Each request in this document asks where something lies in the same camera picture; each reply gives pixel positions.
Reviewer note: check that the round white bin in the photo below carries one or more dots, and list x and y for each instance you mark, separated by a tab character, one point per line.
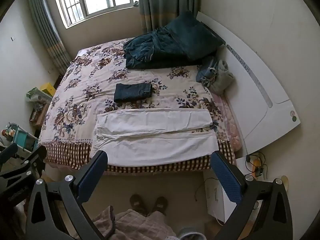
192	235

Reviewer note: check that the green plastic bag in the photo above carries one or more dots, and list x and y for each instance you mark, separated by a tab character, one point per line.
37	95

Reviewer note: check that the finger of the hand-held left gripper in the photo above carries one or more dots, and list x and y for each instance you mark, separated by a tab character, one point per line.
31	156
8	151

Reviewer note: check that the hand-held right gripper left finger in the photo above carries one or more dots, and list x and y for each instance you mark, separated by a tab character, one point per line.
92	173

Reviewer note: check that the brown cardboard box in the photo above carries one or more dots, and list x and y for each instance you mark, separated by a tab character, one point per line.
38	115

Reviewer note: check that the white pants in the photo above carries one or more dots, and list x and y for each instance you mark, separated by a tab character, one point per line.
155	135

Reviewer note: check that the grey-green striped curtain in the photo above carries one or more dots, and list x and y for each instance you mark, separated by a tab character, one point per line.
165	2
47	30

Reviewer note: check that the white headboard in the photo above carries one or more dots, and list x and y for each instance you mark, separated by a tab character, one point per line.
255	110

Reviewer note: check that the orange power strip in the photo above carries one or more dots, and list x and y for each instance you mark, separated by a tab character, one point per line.
257	167

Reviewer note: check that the dark teal pillow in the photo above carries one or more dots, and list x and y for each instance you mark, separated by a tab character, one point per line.
192	36

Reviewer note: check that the brown slipper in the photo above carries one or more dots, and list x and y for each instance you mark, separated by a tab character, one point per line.
137	202
159	205

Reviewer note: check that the teal storage rack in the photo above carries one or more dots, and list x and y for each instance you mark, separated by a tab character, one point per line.
23	140

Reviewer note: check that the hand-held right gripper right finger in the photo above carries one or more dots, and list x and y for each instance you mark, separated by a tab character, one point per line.
226	180

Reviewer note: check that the folded dark jeans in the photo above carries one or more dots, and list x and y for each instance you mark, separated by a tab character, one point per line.
132	92

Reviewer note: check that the pink mattress sheet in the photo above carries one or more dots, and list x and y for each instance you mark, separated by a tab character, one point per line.
231	125

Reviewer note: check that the white nightstand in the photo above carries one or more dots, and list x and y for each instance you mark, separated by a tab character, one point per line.
220	205

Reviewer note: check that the person's pink checked trousers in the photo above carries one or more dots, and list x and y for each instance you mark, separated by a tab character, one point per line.
135	226

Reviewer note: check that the yellow box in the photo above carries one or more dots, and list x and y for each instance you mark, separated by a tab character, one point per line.
48	88

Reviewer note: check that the floral bed blanket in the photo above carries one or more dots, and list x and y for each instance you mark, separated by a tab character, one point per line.
85	95

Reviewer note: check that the dark teal duvet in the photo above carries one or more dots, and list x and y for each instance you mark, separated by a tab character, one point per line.
155	51

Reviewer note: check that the blue jeans pile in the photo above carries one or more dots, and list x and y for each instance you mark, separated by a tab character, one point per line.
206	72

